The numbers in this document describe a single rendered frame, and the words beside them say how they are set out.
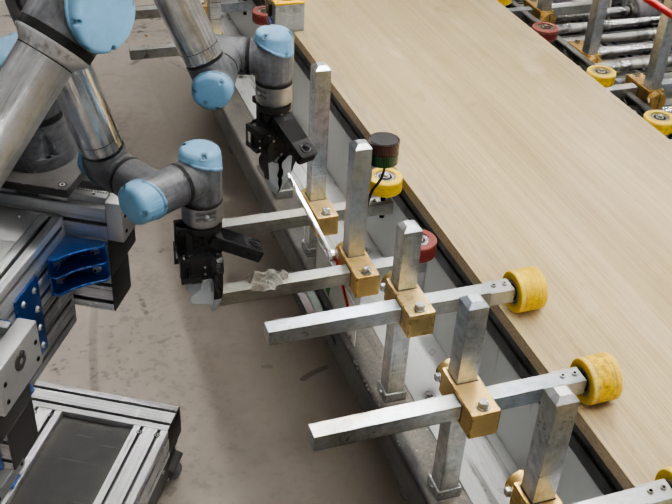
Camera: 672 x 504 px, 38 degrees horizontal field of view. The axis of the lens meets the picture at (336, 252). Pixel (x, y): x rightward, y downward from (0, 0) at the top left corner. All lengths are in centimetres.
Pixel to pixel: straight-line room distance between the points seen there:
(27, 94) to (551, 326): 99
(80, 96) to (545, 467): 92
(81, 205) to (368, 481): 118
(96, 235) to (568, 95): 132
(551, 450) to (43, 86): 85
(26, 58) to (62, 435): 134
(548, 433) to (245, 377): 176
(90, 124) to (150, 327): 157
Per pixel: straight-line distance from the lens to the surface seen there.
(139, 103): 450
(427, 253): 197
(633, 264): 204
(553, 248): 203
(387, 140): 187
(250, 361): 303
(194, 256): 181
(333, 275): 194
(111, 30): 142
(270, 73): 195
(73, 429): 258
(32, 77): 141
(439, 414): 154
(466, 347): 152
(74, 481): 246
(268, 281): 190
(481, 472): 192
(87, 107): 166
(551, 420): 131
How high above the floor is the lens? 202
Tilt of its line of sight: 35 degrees down
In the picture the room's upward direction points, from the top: 3 degrees clockwise
